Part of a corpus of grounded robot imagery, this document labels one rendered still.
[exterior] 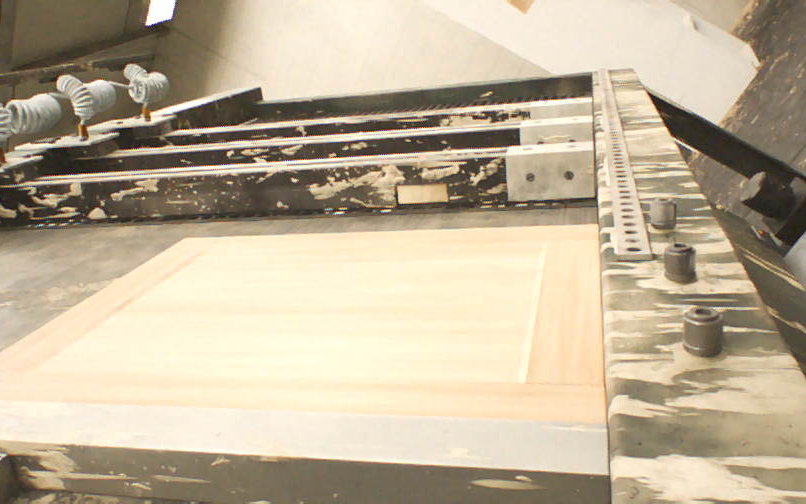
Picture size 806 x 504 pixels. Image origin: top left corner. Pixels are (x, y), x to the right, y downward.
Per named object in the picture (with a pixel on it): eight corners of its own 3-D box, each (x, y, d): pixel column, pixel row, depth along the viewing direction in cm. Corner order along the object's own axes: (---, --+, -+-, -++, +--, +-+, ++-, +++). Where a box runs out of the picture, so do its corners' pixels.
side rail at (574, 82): (593, 111, 211) (592, 74, 208) (260, 136, 241) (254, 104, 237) (593, 107, 219) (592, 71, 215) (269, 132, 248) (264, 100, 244)
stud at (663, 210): (677, 231, 70) (677, 202, 69) (651, 231, 71) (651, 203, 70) (674, 223, 72) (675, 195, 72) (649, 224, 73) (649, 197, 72)
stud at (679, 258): (697, 284, 57) (698, 250, 57) (665, 285, 58) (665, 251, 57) (693, 273, 60) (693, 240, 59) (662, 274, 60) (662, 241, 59)
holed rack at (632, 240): (652, 259, 64) (652, 253, 64) (618, 260, 65) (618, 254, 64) (607, 69, 214) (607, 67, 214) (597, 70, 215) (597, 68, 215)
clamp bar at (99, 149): (593, 164, 122) (589, 19, 114) (28, 195, 153) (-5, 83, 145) (593, 151, 131) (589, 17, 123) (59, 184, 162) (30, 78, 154)
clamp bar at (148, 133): (592, 137, 143) (589, 14, 135) (96, 170, 174) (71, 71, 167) (592, 129, 152) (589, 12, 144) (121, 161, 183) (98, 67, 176)
